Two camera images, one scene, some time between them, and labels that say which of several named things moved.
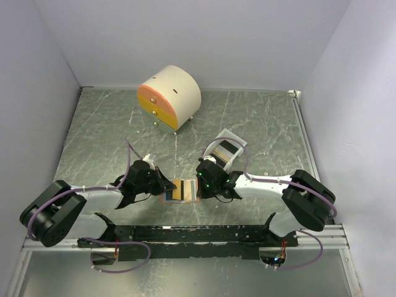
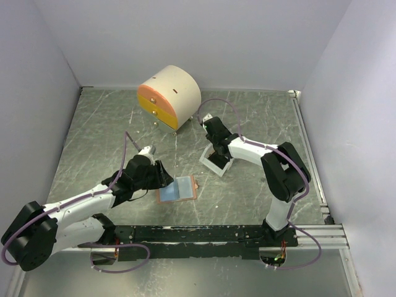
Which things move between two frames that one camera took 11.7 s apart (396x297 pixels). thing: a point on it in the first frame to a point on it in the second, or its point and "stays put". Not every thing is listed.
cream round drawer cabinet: x=170 y=98 stays put
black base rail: x=134 y=242 stays put
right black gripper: x=203 y=194 to x=209 y=138
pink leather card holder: x=187 y=191 stays put
